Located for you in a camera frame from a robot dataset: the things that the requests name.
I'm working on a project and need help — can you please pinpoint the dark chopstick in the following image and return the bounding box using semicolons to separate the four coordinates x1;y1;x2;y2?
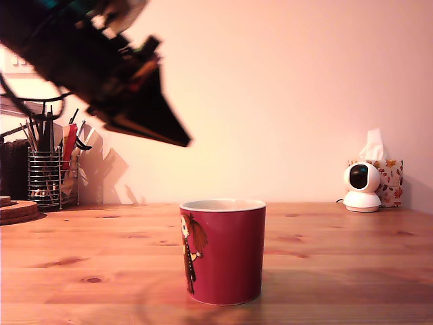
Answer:
27;113;41;152

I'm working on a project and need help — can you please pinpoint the small white round camera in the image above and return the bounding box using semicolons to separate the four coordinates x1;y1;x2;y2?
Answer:
342;161;382;213

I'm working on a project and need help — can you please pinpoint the red kitchen utensil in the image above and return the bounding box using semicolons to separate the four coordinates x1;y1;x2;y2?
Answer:
62;123;79;164

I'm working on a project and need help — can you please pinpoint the thin black stick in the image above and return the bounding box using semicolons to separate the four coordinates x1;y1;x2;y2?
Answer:
49;104;55;152
37;100;47;136

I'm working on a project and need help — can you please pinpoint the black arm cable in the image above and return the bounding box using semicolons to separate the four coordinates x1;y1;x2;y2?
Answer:
0;72;72;119

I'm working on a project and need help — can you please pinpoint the wire utensil rack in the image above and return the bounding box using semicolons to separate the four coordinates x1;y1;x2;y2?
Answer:
26;148;81;211

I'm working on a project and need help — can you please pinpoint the grey metal wall rail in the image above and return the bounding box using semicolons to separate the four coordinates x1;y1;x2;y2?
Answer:
0;96;47;120

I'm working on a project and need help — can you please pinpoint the wide black spatula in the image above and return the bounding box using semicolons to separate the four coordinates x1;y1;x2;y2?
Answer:
36;111;55;152

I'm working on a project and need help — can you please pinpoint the red mug with cartoon print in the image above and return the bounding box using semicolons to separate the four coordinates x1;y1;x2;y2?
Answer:
179;198;267;306

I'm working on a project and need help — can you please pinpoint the brown wooden chopstick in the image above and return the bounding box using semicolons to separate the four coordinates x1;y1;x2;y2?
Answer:
19;122;37;152

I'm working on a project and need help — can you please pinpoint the metal and black kitchen tool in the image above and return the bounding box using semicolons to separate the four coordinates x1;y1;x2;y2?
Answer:
73;118;96;152

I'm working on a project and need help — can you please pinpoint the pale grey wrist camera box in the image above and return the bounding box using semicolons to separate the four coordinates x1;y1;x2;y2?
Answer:
86;0;150;37

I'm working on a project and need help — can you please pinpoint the leaf-patterned tissue box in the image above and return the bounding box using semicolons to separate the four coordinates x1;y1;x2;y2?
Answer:
347;158;404;208

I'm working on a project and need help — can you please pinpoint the white tissue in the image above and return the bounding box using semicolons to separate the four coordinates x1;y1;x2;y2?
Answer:
358;128;386;160

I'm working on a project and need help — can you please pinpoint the white wall switch plate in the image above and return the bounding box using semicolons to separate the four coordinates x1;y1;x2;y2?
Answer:
0;45;43;79

